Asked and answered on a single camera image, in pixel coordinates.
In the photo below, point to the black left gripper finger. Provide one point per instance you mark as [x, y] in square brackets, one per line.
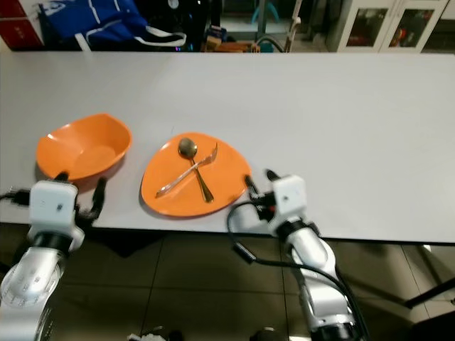
[62, 176]
[98, 195]

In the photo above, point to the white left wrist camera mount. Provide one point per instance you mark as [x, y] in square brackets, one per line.
[55, 206]

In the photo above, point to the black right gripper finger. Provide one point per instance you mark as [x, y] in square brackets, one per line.
[251, 186]
[273, 175]

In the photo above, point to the orange plastic bowl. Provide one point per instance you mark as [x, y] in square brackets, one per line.
[85, 148]

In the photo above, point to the orange plastic plate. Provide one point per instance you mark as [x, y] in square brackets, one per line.
[224, 185]

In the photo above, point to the golden metal spoon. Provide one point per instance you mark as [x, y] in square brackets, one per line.
[187, 147]

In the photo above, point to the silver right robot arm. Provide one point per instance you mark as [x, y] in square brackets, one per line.
[316, 270]

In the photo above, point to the blue fabric bag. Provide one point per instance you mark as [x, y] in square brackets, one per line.
[92, 21]

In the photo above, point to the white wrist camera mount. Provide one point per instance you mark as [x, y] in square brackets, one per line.
[55, 206]
[289, 195]

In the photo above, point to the golden metal fork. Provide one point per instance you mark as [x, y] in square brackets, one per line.
[181, 179]

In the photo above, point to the red cardboard box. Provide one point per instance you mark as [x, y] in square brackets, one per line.
[20, 32]

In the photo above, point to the black appliance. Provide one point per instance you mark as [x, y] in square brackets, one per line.
[181, 18]

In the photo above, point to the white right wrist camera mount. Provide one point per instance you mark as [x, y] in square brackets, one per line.
[289, 195]

